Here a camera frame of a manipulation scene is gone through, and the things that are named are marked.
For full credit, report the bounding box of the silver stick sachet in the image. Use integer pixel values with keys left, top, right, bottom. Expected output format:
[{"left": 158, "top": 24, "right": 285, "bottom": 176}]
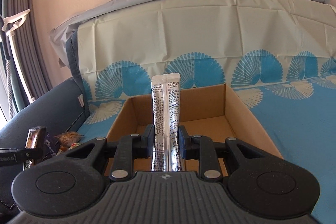
[{"left": 151, "top": 73, "right": 185, "bottom": 172}]

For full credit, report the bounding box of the black biscuit packet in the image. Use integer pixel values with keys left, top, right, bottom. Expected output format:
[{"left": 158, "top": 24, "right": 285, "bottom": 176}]
[{"left": 23, "top": 126, "right": 47, "bottom": 170}]

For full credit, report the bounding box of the white rice cracker packet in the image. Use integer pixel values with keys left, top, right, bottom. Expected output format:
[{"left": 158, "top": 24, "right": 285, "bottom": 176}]
[{"left": 57, "top": 143, "right": 81, "bottom": 155}]

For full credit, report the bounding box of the brown cookie packet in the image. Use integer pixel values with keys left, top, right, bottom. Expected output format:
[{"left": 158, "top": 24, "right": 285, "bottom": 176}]
[{"left": 56, "top": 131, "right": 84, "bottom": 147}]

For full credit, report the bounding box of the purple snack packet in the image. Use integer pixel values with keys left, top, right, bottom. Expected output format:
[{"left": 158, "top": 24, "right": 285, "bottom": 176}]
[{"left": 43, "top": 133, "right": 60, "bottom": 160}]

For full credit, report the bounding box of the open cardboard box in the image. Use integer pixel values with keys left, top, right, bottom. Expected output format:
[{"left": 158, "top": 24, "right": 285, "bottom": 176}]
[{"left": 106, "top": 84, "right": 281, "bottom": 157}]

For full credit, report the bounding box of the blue fan-pattern sofa cover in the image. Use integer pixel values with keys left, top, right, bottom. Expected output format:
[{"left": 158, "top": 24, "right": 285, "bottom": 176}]
[{"left": 75, "top": 0, "right": 335, "bottom": 223}]

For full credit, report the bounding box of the grey curtain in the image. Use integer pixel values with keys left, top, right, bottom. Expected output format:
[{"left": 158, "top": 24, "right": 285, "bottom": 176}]
[{"left": 1, "top": 0, "right": 52, "bottom": 115}]

